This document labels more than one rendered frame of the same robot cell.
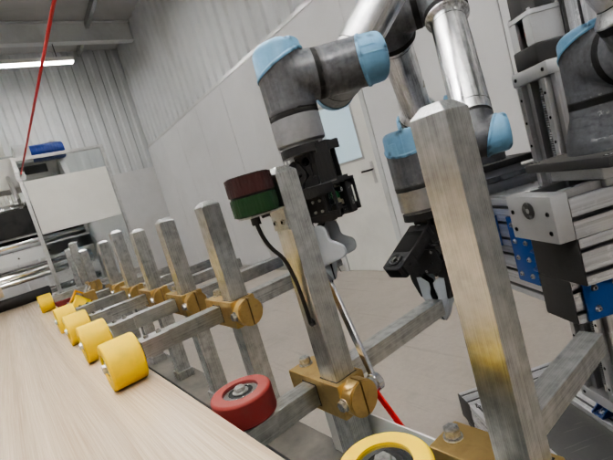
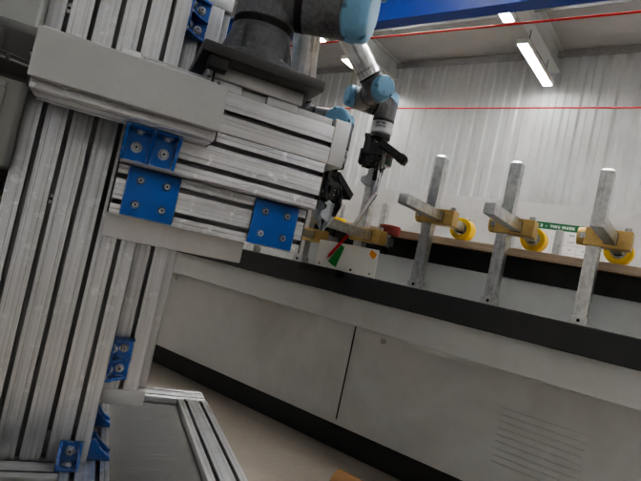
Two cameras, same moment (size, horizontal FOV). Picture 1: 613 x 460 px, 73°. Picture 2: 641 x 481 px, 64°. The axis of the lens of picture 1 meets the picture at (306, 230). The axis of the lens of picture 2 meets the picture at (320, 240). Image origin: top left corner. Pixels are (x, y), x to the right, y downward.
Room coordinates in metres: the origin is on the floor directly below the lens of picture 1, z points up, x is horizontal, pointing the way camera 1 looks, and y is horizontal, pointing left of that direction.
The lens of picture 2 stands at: (2.28, -0.69, 0.72)
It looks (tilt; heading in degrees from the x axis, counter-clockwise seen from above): 2 degrees up; 162
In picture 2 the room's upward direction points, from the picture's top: 12 degrees clockwise
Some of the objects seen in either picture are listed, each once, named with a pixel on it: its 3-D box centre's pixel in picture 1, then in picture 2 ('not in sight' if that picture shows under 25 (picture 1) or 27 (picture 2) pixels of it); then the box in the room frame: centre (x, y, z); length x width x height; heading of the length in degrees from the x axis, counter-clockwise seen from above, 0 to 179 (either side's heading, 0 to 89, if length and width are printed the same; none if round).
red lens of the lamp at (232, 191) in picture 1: (249, 184); not in sight; (0.52, 0.05, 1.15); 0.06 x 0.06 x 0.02
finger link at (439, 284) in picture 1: (451, 293); (317, 214); (0.76, -0.23, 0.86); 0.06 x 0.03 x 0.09; 126
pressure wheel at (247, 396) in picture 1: (252, 426); (387, 239); (0.51, 0.14, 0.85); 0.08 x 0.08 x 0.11
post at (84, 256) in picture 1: (98, 297); not in sight; (1.97, 1.04, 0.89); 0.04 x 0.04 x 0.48; 36
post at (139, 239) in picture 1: (162, 309); (592, 252); (1.16, 0.45, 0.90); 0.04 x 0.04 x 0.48; 36
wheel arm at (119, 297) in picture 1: (143, 287); not in sight; (1.42, 0.59, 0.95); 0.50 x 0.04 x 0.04; 126
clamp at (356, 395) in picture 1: (330, 387); (367, 235); (0.57, 0.03, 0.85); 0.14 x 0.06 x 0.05; 36
